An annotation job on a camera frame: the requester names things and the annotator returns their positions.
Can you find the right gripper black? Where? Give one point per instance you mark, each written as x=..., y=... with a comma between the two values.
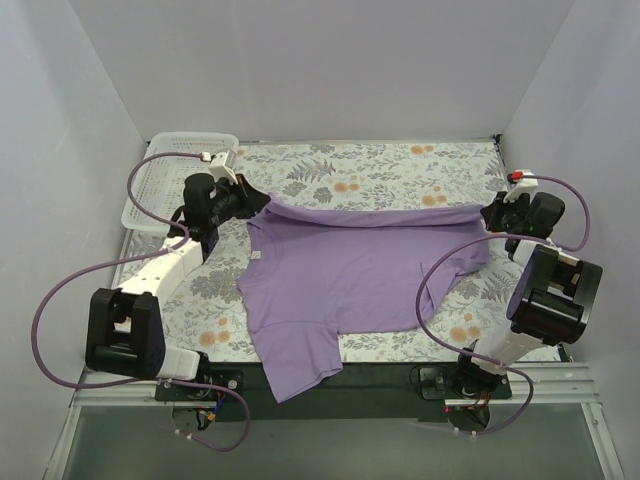
x=498, y=215

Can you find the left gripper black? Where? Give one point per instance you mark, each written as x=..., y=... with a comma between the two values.
x=245, y=195

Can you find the purple t shirt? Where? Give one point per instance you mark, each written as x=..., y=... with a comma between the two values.
x=315, y=275

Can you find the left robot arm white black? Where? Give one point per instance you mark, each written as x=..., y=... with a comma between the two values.
x=125, y=329

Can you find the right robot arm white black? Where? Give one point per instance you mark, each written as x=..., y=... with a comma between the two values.
x=551, y=303

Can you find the white plastic basket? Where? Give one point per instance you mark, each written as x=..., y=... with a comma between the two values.
x=158, y=185

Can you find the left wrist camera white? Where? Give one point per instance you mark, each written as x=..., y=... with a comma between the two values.
x=220, y=165

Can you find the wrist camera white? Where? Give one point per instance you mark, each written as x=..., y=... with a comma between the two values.
x=520, y=182
x=220, y=165

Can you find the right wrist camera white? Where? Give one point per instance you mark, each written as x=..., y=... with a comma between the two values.
x=520, y=182

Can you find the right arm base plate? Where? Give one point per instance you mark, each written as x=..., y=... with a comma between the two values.
x=443, y=381

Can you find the aluminium frame rail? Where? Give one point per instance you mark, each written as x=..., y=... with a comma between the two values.
x=560, y=382

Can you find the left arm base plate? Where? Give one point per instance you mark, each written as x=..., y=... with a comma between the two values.
x=232, y=379

